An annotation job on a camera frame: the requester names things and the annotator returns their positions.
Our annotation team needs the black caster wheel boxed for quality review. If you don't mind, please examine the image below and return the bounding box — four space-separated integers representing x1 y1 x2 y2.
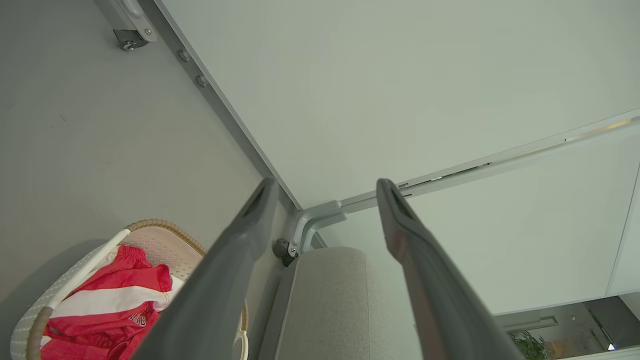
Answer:
114 29 150 52
272 238 299 267

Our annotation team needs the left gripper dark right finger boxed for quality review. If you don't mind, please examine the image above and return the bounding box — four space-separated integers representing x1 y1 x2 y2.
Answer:
376 178 524 360

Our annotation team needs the red basketball garment with lettering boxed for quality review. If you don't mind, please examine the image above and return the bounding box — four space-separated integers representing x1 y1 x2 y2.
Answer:
40 245 186 360

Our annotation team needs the white laundry basket brown rim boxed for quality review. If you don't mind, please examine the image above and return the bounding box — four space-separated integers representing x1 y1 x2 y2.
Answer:
10 218 249 360

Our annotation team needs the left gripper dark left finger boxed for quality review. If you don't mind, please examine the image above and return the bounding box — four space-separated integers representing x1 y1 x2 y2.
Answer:
131 177 280 360

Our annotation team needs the grey fabric sofa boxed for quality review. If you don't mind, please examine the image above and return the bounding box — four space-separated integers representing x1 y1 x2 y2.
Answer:
257 246 423 360

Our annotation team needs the green potted plant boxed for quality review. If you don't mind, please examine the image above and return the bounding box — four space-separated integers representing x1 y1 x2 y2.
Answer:
510 330 551 360

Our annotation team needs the grey partition foot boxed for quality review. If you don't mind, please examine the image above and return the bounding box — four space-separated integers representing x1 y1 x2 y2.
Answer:
287 200 348 258
112 0 158 51

